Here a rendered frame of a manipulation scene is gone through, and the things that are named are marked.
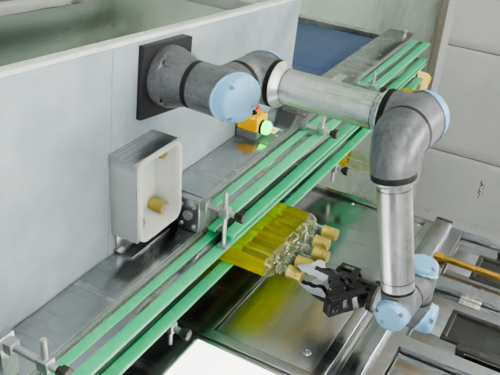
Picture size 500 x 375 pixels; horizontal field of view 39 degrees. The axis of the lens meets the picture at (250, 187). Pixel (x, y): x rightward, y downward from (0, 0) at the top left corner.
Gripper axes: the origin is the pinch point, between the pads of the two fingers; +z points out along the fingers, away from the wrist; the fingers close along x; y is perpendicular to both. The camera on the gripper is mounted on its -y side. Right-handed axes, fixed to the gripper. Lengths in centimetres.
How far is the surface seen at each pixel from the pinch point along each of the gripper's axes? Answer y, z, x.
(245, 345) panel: -18.8, 4.5, -12.0
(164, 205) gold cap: -10.7, 35.1, 14.0
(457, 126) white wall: 593, 72, -197
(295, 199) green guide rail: 39.1, 20.3, -3.0
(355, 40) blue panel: 153, 48, 14
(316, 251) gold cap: 10.6, 0.2, 1.5
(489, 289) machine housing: 47, -42, -17
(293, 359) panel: -15.8, -7.3, -12.7
